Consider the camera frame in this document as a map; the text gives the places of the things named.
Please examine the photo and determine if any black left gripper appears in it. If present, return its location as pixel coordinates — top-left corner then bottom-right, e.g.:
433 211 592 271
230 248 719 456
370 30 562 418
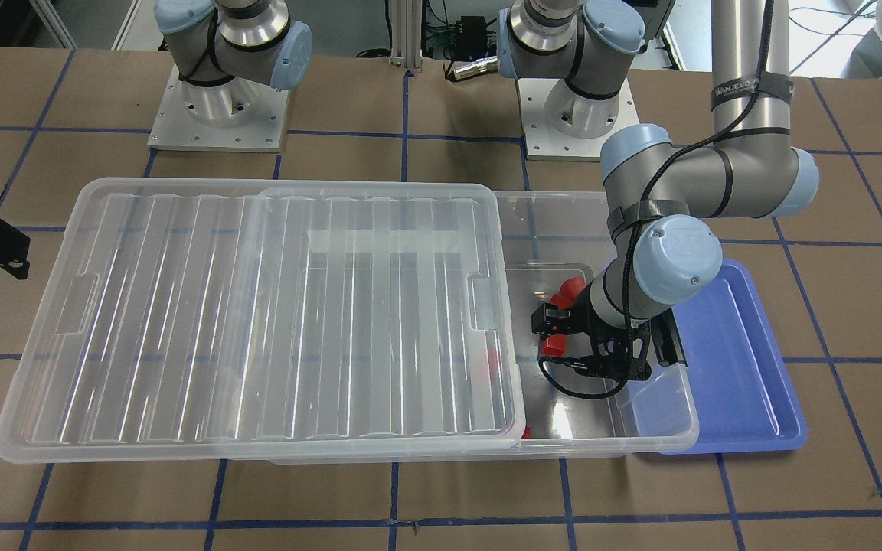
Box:
531 285 635 360

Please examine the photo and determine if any clear plastic box lid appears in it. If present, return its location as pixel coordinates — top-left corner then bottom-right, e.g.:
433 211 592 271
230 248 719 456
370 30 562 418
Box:
0 178 525 464

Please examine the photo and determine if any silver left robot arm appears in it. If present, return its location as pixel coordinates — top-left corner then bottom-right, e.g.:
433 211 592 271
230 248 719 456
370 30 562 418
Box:
496 1 820 353

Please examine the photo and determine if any red block in box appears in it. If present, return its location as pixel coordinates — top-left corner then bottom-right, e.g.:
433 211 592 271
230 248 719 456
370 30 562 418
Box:
550 275 586 309

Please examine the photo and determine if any clear plastic storage box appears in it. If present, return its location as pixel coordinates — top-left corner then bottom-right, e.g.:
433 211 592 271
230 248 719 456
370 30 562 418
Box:
236 184 655 464

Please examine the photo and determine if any red block under lid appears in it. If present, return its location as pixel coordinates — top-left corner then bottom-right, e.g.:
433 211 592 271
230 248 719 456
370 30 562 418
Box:
485 347 503 383

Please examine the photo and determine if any blue plastic tray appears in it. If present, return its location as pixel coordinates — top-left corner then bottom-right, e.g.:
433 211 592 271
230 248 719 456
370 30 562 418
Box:
620 260 808 455

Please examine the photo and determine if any black power strip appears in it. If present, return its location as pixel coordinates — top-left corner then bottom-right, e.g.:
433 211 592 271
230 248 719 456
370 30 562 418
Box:
452 15 488 58

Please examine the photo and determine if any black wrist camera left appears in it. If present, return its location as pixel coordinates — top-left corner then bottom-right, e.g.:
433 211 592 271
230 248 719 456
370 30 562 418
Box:
537 322 652 400

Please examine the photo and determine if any black box latch handle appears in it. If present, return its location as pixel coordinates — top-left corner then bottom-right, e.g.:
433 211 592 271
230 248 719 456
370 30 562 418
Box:
650 309 688 367

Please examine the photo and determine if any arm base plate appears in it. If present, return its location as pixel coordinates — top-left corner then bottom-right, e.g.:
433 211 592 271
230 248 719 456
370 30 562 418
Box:
517 78 639 161
148 67 290 153

